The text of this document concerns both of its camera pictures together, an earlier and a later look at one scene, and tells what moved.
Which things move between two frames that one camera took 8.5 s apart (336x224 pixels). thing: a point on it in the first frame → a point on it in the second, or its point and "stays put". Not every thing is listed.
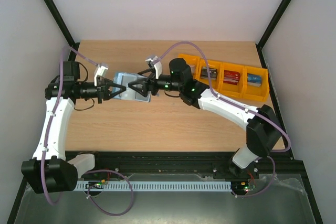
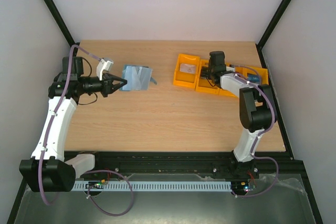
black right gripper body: (150, 85) → (205, 72)
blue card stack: (254, 80) stays put
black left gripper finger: (113, 84) → (113, 77)
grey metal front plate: (283, 200) stays put
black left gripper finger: (111, 95) → (115, 87)
